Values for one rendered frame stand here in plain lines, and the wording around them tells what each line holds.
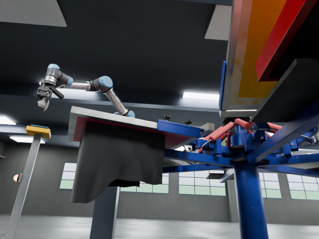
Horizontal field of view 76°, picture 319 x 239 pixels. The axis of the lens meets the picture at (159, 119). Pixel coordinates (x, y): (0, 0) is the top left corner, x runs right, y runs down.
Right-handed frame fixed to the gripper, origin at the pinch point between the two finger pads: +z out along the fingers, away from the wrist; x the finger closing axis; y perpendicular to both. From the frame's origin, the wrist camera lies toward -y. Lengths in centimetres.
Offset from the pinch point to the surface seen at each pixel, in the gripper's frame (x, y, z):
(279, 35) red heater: 116, -75, 6
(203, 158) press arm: 15, -116, 22
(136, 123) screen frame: 41, -52, 14
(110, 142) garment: 34, -41, 26
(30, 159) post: 2.0, 0.1, 34.4
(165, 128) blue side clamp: 42, -71, 15
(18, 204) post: 2, 0, 59
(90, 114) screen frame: 41, -27, 15
